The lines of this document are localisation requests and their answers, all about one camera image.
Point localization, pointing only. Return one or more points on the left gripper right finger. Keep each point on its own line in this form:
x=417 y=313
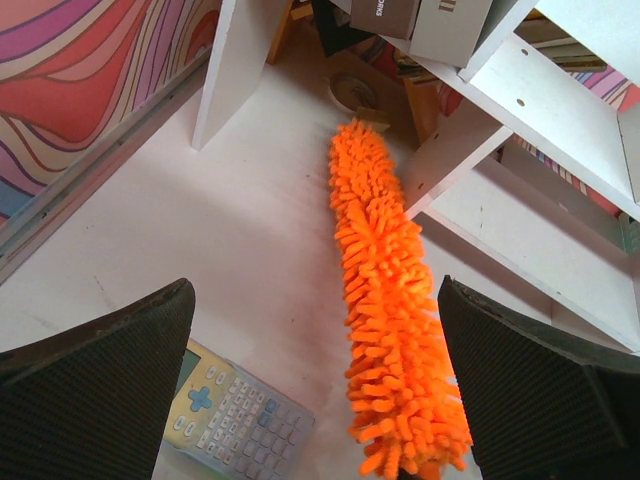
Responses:
x=541 y=403

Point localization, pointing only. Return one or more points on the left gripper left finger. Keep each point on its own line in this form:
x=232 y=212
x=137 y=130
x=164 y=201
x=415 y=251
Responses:
x=92 y=402

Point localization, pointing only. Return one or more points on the orange microfiber duster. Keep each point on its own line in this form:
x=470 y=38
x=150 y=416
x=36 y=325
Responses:
x=408 y=412

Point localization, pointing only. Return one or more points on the white wooden bookshelf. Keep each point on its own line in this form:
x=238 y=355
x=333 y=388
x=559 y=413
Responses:
x=536 y=172

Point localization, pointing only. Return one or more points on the yellow grey calculator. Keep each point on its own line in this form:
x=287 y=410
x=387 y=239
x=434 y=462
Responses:
x=232 y=422

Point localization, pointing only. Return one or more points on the small books behind shelf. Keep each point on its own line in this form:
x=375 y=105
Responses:
x=430 y=99

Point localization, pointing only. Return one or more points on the yellow block under shelf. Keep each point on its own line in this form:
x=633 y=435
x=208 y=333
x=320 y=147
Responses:
x=375 y=119

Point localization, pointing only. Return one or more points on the large grey white book stack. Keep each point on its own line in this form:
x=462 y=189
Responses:
x=443 y=31

